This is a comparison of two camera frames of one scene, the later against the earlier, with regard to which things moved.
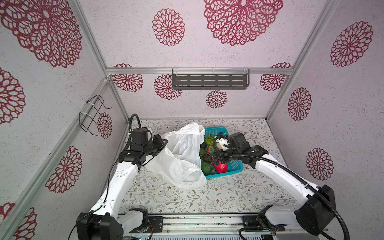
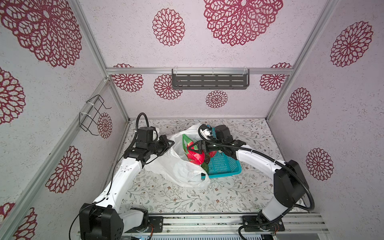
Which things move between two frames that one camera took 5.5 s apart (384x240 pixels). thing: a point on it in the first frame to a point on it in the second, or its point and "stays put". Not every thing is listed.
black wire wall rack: x=91 y=109 stays put
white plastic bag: x=179 y=163 stays put
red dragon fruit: x=221 y=168 to x=195 y=158
